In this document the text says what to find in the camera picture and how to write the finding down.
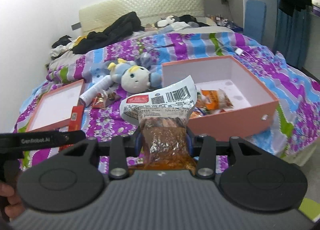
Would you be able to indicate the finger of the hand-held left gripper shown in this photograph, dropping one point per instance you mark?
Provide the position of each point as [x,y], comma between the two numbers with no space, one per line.
[73,137]

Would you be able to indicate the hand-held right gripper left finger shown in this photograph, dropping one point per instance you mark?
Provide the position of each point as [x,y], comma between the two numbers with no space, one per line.
[138,143]

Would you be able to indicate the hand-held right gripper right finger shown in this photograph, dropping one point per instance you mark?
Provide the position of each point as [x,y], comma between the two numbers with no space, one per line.
[189,145]

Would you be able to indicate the clear snack packet red label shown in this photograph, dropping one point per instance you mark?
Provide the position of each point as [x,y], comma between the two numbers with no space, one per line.
[155,110]

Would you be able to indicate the pink cardboard box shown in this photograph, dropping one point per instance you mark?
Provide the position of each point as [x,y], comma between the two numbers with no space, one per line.
[225,122]

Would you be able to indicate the person's left hand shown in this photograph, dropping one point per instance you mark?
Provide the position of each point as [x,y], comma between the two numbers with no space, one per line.
[13,203]

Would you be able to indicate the pink box lid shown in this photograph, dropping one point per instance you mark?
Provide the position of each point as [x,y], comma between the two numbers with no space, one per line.
[55,105]

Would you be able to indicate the small red foil packet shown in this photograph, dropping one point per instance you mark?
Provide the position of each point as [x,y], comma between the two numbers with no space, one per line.
[98,102]

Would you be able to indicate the white tube packet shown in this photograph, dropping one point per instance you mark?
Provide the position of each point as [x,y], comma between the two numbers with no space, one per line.
[96,91]

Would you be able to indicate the orange snack packet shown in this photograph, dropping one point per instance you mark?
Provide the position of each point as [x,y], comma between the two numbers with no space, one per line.
[216,100]

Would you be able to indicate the brown snack packet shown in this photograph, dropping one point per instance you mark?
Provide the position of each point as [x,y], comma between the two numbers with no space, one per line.
[112,96]

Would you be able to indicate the white and blue plush doll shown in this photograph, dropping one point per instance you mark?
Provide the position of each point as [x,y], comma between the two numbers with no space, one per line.
[135,77]

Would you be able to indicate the crumpled clear plastic bag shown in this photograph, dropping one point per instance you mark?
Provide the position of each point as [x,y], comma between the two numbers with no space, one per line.
[147,61]

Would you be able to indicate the black and white clothes heap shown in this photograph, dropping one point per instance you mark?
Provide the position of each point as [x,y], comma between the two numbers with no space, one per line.
[61,45]

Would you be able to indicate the purple floral printed blanket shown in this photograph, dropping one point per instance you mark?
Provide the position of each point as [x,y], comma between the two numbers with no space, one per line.
[250,65]

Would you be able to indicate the black clothing pile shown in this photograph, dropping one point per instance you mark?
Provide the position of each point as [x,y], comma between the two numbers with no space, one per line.
[115,30]

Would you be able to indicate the cream padded headboard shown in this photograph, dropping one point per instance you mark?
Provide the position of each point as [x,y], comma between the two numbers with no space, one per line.
[150,5]

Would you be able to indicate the blue board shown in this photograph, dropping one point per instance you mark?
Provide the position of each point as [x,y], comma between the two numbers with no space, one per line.
[255,20]

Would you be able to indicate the blue curtain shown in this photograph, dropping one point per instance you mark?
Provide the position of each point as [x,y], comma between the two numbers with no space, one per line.
[292,37]

